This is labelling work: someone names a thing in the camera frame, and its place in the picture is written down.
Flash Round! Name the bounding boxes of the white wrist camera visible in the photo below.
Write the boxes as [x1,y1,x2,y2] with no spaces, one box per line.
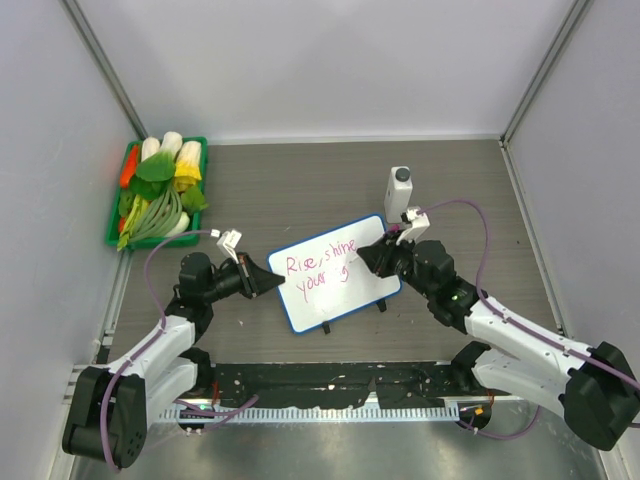
[210,229,242,263]
[396,206,430,245]

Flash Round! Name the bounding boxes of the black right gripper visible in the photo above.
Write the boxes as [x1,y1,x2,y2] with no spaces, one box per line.
[358,229,435,300]

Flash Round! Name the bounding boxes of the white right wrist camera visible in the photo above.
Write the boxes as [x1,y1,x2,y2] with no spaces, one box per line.
[396,206,430,245]

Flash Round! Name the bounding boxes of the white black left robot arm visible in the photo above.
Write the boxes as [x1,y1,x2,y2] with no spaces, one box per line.
[61,252,286,470]

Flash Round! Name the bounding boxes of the blue-framed whiteboard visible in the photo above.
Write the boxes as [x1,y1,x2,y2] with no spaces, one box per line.
[267,214,402,334]

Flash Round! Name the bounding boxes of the green toy bean bundle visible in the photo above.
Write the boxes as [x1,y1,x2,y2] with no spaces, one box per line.
[129,185,183,242]

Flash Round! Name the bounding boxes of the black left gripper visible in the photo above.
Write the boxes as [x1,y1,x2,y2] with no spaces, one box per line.
[202,251,282,304]

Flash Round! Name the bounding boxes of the white toy bok choy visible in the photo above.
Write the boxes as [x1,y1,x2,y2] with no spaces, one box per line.
[140,137,161,162]

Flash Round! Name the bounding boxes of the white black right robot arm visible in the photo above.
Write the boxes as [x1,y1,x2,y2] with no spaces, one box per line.
[357,235,639,451]

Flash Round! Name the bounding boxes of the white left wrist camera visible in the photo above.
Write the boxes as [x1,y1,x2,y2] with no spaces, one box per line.
[210,229,242,263]

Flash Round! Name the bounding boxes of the yellow green toy stalks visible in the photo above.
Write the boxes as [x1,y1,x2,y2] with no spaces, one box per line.
[116,195,150,251]

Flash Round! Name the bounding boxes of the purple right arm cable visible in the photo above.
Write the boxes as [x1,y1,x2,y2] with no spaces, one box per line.
[417,198,640,443]

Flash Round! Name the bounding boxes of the white slotted cable duct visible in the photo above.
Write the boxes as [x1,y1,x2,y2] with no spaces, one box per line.
[152,401,460,425]

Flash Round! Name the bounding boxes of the yellow white toy napa cabbage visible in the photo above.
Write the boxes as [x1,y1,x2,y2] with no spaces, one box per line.
[173,141,202,193]

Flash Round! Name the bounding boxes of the orange toy carrot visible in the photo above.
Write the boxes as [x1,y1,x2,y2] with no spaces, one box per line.
[119,144,140,189]

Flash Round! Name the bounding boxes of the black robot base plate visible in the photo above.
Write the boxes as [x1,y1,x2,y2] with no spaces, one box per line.
[180,362,506,410]

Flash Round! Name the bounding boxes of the white bottle black cap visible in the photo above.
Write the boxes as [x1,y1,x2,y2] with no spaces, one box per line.
[383,166,413,224]

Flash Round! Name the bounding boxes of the white green toy cabbage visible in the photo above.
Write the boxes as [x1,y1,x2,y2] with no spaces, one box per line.
[159,131,183,158]

